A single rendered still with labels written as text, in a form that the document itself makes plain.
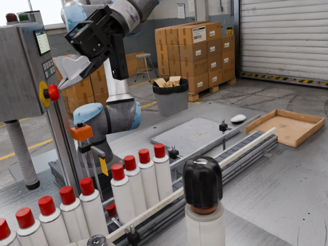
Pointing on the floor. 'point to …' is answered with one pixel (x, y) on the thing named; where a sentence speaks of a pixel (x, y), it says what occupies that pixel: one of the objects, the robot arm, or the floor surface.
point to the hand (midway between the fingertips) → (65, 87)
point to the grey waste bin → (172, 103)
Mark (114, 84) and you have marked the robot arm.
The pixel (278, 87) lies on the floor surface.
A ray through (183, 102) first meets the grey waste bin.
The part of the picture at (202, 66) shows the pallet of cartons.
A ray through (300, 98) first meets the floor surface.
